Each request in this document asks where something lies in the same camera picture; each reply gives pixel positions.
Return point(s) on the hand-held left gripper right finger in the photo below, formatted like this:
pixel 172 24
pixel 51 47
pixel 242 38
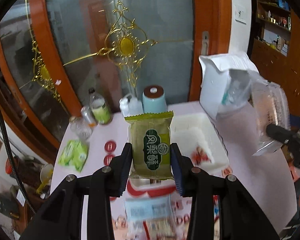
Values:
pixel 176 170

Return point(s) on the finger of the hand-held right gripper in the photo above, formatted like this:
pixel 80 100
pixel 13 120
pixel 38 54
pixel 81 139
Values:
pixel 277 131

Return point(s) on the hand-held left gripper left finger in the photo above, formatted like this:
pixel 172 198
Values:
pixel 125 170

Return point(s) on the clear packet of beige snack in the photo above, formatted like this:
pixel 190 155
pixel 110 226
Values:
pixel 270 115

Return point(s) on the green snack packet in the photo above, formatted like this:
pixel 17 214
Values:
pixel 151 140

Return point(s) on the white plastic bin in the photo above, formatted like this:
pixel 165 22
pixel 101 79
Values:
pixel 190 127

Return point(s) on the large clear packet blue label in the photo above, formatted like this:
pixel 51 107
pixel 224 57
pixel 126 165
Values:
pixel 146 210

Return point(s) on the green tissue pack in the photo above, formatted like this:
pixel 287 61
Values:
pixel 73 155

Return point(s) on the clear glass cup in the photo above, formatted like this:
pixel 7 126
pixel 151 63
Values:
pixel 81 128

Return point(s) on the clear bottle with green label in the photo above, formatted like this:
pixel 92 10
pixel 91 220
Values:
pixel 101 110

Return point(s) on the small metal jar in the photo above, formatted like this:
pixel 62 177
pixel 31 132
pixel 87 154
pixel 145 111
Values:
pixel 88 116

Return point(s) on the wooden shelf cabinet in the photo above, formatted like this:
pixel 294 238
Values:
pixel 270 62

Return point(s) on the light blue thermos cup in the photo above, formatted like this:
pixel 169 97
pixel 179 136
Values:
pixel 153 100

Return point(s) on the white plastic bag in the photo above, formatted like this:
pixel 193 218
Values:
pixel 215 90

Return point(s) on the glass door with gold ornament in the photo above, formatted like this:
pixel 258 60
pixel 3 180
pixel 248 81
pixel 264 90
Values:
pixel 165 30
pixel 22 62

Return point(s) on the white light switch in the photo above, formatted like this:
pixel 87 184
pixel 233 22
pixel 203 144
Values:
pixel 241 15

